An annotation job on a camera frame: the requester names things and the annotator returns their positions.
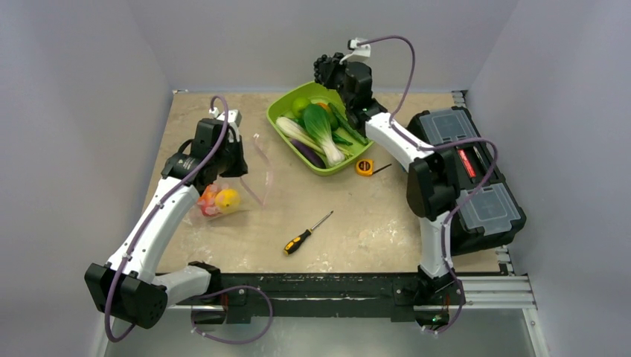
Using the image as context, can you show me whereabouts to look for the red bell pepper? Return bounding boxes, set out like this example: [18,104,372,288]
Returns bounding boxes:
[198,202,222,218]

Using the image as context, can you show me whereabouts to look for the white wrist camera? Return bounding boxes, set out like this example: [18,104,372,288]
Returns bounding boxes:
[208,108,242,143]
[340,38,371,62]

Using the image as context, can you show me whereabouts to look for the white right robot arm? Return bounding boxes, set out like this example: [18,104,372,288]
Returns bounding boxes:
[330,61,460,305]

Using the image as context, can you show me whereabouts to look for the green apple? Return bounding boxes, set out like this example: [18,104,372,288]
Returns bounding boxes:
[291,97,313,118]

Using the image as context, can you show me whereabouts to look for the green cucumber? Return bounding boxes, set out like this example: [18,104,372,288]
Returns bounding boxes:
[328,103,370,145]

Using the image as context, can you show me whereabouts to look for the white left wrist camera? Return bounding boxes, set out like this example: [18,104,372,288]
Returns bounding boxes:
[208,108,242,143]

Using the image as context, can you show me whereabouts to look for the aluminium frame rail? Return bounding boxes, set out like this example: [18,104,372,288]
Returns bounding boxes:
[166,276,535,311]

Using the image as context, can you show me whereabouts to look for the purple eggplant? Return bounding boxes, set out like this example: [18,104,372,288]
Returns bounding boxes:
[290,139,327,169]

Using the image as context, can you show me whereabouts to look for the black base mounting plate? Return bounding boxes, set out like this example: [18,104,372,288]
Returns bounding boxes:
[173,272,467,327]

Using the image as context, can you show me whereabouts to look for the green bok choy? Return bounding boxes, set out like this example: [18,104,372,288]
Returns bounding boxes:
[302,103,345,167]

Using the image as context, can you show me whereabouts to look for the black toolbox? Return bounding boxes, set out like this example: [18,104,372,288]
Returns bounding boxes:
[407,106,527,256]

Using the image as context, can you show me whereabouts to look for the yellow black screwdriver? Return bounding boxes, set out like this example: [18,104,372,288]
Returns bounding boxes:
[284,210,334,255]

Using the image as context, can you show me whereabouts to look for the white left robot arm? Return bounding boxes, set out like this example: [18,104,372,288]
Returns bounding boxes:
[84,110,248,329]

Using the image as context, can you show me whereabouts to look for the black grape bunch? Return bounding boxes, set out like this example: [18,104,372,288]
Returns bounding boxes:
[313,52,346,89]

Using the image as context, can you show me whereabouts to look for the clear zip bag pink dots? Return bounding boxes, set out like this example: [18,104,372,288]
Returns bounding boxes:
[184,133,274,225]

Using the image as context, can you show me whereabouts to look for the green mango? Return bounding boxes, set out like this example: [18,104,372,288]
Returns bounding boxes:
[315,102,339,132]

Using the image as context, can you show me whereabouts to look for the orange persimmon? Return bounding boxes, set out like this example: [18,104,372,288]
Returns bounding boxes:
[198,184,218,204]

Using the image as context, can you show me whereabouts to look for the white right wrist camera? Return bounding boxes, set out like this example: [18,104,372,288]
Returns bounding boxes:
[340,38,371,62]

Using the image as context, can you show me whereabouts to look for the green plastic tray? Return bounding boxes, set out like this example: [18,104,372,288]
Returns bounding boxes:
[267,82,374,176]

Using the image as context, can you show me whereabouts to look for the yellow tape measure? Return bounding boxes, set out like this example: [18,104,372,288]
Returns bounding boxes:
[355,159,391,177]

